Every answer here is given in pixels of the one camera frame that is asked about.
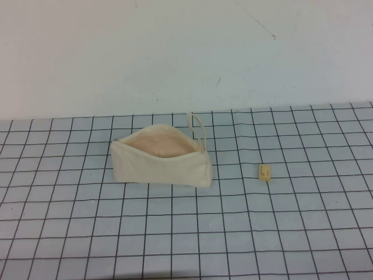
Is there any cream fabric pencil case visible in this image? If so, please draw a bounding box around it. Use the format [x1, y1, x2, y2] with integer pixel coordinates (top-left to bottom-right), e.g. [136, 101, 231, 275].
[110, 111, 213, 187]

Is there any small cream eraser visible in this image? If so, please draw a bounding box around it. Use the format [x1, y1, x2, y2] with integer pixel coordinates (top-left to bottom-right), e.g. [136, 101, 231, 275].
[258, 163, 272, 182]

